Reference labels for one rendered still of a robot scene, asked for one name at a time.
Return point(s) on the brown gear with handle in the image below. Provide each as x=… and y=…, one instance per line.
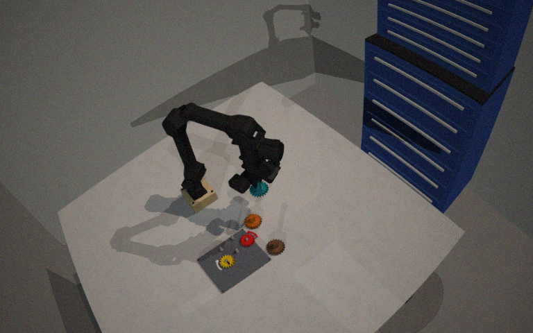
x=275, y=247

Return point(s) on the orange gear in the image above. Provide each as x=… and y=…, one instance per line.
x=253, y=221

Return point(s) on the yellow gear with black stripe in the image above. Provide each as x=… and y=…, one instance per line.
x=228, y=263

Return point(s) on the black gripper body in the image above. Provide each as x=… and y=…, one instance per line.
x=242, y=183

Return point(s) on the teal gear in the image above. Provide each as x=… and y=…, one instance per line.
x=262, y=188

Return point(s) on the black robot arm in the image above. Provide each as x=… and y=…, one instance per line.
x=240, y=128

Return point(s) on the red gear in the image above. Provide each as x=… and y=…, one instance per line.
x=250, y=241

